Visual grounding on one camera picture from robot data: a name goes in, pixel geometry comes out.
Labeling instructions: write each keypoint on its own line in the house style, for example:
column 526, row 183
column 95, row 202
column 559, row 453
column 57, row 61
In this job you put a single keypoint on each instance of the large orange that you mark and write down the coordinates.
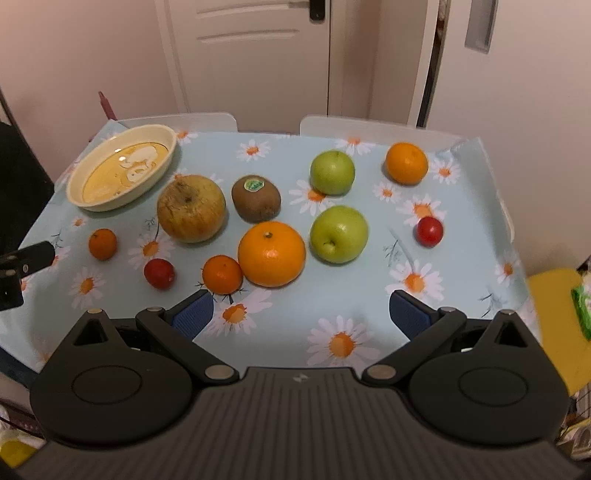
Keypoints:
column 271, row 254

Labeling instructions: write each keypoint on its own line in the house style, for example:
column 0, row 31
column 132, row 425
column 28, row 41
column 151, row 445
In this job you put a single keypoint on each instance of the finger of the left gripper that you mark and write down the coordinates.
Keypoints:
column 19, row 265

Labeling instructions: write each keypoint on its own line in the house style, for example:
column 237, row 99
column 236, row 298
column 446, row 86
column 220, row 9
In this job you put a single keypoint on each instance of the red cherry tomato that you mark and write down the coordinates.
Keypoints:
column 429, row 231
column 159, row 273

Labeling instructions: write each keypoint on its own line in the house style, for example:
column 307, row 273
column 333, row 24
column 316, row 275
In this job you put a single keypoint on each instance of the small mandarin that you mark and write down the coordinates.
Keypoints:
column 102, row 244
column 222, row 275

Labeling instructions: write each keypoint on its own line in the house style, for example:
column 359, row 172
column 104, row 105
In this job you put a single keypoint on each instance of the green packet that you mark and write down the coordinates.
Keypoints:
column 581, row 296

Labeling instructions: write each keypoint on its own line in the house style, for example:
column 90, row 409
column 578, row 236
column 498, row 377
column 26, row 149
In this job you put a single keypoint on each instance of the oval cream yellow dish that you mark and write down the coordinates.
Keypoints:
column 121, row 169

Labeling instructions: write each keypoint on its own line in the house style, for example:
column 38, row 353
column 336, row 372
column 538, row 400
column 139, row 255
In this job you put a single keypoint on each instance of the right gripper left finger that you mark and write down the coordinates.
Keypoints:
column 172, row 331

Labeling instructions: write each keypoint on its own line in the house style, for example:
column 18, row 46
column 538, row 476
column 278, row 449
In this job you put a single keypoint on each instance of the white chair back left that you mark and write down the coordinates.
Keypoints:
column 190, row 122

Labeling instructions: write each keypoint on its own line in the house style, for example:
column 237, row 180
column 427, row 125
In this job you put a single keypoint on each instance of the brown kiwi with sticker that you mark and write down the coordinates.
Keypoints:
column 256, row 198

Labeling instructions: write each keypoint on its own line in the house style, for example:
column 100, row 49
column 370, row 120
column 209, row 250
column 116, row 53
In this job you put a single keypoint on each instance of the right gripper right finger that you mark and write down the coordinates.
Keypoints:
column 429, row 332

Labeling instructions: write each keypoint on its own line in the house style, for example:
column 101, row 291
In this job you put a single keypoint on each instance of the white chair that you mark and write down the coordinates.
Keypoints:
column 190, row 122
column 369, row 131

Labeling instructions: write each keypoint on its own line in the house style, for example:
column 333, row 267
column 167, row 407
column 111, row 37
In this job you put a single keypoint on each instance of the white chair back right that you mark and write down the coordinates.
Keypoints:
column 369, row 131

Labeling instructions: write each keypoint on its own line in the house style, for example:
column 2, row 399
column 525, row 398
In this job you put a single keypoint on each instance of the white panel door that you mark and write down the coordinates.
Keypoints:
column 261, row 61

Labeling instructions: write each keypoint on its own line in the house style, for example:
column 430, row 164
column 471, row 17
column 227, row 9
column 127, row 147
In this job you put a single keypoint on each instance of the yellow stool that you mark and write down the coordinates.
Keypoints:
column 562, row 337

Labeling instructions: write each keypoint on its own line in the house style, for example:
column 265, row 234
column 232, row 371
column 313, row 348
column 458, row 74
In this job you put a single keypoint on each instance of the orange at far corner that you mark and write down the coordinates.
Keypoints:
column 406, row 163

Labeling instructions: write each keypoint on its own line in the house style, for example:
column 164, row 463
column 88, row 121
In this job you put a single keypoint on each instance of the large yellowish red apple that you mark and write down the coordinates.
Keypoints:
column 191, row 209

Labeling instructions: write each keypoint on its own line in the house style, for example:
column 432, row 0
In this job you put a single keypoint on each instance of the daisy print blue tablecloth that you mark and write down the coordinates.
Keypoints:
column 333, row 314

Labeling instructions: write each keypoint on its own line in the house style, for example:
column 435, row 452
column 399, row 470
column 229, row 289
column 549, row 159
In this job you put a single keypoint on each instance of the black door handle lock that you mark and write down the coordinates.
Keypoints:
column 316, row 9

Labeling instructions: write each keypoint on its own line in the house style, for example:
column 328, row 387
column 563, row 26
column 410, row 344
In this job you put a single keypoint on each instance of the green apple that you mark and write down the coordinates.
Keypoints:
column 339, row 235
column 332, row 173

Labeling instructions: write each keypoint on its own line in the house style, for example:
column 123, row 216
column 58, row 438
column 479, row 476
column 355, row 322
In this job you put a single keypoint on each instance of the pink handled broom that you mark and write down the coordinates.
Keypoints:
column 106, row 107

